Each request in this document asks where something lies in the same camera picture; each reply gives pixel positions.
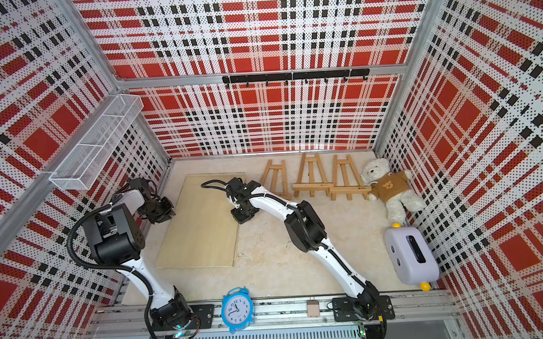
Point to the white teddy bear brown hoodie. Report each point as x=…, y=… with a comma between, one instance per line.
x=392, y=189

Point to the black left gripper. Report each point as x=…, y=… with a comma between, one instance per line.
x=168, y=210

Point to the white wire mesh basket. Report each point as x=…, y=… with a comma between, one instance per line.
x=83, y=165

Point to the plywood board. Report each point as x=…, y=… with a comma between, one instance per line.
x=203, y=233

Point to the yellow small ball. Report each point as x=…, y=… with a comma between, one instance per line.
x=425, y=286

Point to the small beige box on rail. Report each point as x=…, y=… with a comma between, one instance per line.
x=313, y=308

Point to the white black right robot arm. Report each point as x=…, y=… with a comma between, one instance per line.
x=308, y=234

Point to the lavender toy toaster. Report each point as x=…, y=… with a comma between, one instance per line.
x=410, y=255

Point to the blue alarm clock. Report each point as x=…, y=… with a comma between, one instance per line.
x=237, y=310

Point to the wooden easel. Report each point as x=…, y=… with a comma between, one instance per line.
x=275, y=179
x=311, y=176
x=346, y=180

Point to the black hook rail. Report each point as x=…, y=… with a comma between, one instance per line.
x=295, y=76

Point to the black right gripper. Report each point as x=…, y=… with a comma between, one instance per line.
x=240, y=219

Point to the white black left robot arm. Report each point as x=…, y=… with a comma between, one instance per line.
x=108, y=238

